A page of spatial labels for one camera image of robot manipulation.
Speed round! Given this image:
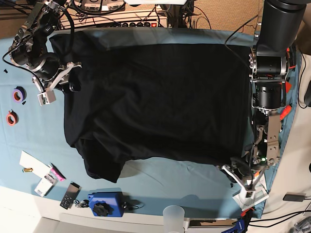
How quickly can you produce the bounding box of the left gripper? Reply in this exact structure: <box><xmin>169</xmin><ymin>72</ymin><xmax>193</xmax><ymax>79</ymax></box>
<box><xmin>216</xmin><ymin>157</ymin><xmax>267</xmax><ymax>192</ymax></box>

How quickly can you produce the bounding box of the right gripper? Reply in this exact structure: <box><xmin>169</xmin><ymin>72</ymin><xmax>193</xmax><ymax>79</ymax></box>
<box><xmin>31</xmin><ymin>52</ymin><xmax>82</xmax><ymax>94</ymax></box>

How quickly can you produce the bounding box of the black t-shirt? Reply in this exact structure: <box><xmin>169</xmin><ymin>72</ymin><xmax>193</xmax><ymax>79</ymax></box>
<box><xmin>64</xmin><ymin>31</ymin><xmax>250</xmax><ymax>183</ymax></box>

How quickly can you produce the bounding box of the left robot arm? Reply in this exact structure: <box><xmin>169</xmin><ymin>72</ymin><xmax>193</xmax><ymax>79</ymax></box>
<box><xmin>222</xmin><ymin>0</ymin><xmax>308</xmax><ymax>198</ymax></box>

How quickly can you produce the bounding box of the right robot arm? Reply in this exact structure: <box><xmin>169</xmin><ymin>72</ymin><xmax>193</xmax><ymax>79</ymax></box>
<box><xmin>3</xmin><ymin>0</ymin><xmax>82</xmax><ymax>93</ymax></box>

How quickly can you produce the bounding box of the blue bar clamp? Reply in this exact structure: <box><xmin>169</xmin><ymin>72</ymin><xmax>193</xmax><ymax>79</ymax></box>
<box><xmin>222</xmin><ymin>207</ymin><xmax>255</xmax><ymax>233</ymax></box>

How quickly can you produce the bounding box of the purple tape roll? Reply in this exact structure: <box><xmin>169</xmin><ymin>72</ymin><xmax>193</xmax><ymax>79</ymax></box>
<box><xmin>12</xmin><ymin>86</ymin><xmax>26</xmax><ymax>103</ymax></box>

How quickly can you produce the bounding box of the black small adapter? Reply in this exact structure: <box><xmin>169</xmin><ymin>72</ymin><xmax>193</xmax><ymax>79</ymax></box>
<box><xmin>282</xmin><ymin>194</ymin><xmax>305</xmax><ymax>202</ymax></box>

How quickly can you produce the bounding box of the teal table cloth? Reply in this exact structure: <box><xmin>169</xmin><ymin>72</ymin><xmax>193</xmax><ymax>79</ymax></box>
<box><xmin>0</xmin><ymin>27</ymin><xmax>303</xmax><ymax>219</ymax></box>

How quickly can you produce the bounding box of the red tape roll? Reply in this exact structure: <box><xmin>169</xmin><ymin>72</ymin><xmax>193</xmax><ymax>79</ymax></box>
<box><xmin>6</xmin><ymin>111</ymin><xmax>18</xmax><ymax>126</ymax></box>

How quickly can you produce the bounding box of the translucent plastic cup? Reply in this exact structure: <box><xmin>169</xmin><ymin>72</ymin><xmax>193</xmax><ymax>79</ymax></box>
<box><xmin>163</xmin><ymin>205</ymin><xmax>185</xmax><ymax>233</ymax></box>

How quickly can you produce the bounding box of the pink marker pen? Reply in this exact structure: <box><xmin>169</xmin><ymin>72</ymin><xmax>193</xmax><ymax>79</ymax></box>
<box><xmin>49</xmin><ymin>163</ymin><xmax>66</xmax><ymax>182</ymax></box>

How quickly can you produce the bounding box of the white paper sheet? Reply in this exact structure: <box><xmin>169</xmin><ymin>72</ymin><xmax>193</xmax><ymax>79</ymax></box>
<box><xmin>19</xmin><ymin>151</ymin><xmax>51</xmax><ymax>178</ymax></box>

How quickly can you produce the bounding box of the black power strip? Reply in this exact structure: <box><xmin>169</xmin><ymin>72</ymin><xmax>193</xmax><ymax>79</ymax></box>
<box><xmin>96</xmin><ymin>21</ymin><xmax>163</xmax><ymax>28</ymax></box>

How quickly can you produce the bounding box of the white packet with label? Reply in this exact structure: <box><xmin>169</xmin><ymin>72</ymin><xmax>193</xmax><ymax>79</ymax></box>
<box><xmin>35</xmin><ymin>174</ymin><xmax>57</xmax><ymax>197</ymax></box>

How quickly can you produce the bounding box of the black remote control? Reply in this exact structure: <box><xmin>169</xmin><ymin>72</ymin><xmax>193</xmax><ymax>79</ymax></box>
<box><xmin>60</xmin><ymin>182</ymin><xmax>80</xmax><ymax>210</ymax></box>

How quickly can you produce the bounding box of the orange cube block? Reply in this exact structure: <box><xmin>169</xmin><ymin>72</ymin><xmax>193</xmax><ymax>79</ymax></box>
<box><xmin>285</xmin><ymin>82</ymin><xmax>292</xmax><ymax>94</ymax></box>

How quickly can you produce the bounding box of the blue plastic box device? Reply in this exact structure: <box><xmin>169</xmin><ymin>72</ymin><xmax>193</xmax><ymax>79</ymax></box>
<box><xmin>87</xmin><ymin>192</ymin><xmax>124</xmax><ymax>217</ymax></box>

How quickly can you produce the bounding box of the orange black clamp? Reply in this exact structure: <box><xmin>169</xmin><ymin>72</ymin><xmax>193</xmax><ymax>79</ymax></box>
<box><xmin>287</xmin><ymin>46</ymin><xmax>296</xmax><ymax>70</ymax></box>

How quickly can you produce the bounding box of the red handled screwdriver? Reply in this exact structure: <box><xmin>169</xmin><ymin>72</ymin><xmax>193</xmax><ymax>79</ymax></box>
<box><xmin>280</xmin><ymin>104</ymin><xmax>292</xmax><ymax>121</ymax></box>

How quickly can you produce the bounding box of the metal key ring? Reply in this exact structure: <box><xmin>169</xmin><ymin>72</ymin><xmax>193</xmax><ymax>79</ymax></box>
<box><xmin>73</xmin><ymin>199</ymin><xmax>90</xmax><ymax>209</ymax></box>

